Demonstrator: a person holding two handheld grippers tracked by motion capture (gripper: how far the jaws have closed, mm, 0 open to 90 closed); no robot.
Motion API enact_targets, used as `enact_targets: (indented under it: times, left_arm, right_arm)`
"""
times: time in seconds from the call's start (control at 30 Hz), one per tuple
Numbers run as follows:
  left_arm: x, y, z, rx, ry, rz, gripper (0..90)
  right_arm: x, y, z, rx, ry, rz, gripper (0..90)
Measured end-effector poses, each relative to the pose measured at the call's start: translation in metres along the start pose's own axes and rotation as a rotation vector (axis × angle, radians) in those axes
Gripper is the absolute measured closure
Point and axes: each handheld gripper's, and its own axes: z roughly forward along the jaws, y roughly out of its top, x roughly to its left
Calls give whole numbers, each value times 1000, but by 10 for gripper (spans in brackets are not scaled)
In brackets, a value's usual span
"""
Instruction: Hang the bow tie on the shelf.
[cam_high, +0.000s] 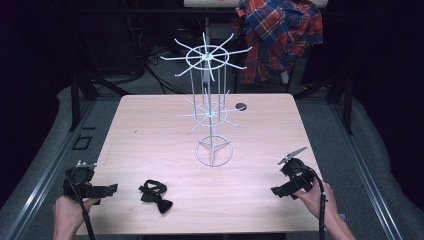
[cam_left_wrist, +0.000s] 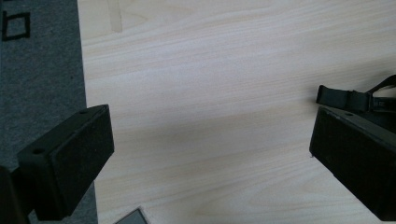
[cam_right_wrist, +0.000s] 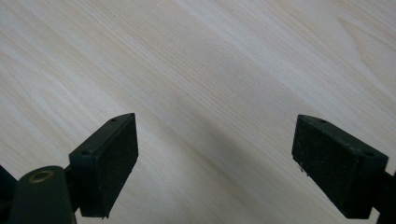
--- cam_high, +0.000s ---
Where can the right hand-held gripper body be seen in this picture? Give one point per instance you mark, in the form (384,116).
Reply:
(296,173)

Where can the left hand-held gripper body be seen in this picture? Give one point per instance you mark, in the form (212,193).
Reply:
(83,181)

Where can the person's right hand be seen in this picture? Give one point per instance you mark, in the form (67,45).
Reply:
(316,200)

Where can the person's left hand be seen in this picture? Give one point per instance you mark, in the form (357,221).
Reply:
(68,213)

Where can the black bow tie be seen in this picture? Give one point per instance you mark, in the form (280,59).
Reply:
(154,195)

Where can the plaid shirt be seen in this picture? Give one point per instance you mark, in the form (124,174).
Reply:
(278,36)

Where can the aluminium floor rail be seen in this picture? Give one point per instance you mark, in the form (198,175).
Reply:
(46,180)
(365,176)

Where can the black metal frame stand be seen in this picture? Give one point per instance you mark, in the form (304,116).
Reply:
(81,93)
(343,96)

